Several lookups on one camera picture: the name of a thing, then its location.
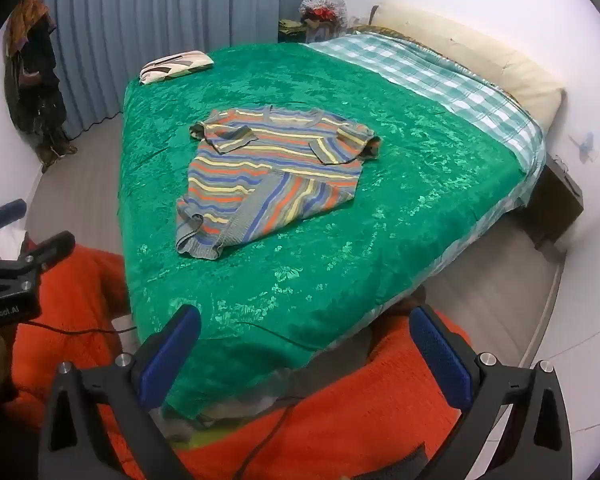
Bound lace-covered basket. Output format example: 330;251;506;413
300;0;352;42

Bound dark wooden nightstand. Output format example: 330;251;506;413
512;152;585;251

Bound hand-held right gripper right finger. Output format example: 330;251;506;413
409;305;574;480

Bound black cable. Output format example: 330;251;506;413
17;321;141;337
239;400;295;473

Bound green checked bed sheet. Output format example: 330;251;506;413
305;32;547;211

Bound orange shaggy rug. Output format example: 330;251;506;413
10;244;483;480

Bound cream pillow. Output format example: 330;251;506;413
372;2;566;128

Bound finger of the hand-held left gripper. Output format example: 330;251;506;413
0;231;76;303
0;198;27;241

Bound striped knit sweater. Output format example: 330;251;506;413
175;105;383;261

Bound blue-grey curtain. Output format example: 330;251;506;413
45;0;338;138

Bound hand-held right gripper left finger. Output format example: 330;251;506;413
40;304;202;480

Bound olive green folded cloth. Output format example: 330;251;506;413
278;19;309;44

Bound blue wall sticker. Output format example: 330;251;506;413
570;132;599;164

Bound green floral bedspread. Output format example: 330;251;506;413
116;42;528;421

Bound dark hanging clothes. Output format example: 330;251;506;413
2;0;78;173

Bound small patterned cushion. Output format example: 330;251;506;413
139;51;215;84

